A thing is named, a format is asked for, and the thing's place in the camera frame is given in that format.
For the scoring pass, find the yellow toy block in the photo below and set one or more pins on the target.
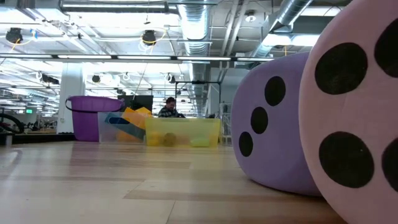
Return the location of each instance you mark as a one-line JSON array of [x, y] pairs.
[[145, 112], [133, 119]]

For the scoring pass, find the purple foam die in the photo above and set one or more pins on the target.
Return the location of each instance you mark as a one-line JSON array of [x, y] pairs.
[[280, 149]]

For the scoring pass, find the yellow plastic bin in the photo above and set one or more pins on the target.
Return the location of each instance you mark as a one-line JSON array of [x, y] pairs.
[[186, 124]]

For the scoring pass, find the person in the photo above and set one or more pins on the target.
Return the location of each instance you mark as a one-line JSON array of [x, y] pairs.
[[169, 110]]

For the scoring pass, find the long ceiling light strip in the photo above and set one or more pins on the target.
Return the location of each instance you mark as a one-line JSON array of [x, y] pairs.
[[140, 57]]

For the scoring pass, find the small clear plastic bin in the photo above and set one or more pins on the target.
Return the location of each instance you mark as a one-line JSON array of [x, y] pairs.
[[105, 133]]

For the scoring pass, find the purple plastic bucket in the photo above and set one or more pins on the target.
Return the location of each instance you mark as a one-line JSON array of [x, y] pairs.
[[87, 124]]

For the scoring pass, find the green sign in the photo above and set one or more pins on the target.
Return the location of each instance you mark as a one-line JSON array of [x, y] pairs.
[[29, 111]]

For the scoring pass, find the pink foam die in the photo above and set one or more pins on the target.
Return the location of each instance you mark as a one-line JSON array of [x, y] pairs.
[[373, 115]]

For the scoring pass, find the black frame stand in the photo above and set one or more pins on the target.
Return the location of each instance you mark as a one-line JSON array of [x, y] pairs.
[[199, 82]]

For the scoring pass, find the silver ventilation duct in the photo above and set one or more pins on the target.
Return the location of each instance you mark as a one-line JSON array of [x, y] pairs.
[[196, 28], [292, 11]]

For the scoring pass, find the black ceiling camera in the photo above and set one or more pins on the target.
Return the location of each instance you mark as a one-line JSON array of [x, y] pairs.
[[14, 35], [149, 38]]

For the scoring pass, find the black aluminium frame rails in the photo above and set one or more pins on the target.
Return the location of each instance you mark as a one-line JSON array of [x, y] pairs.
[[40, 138]]

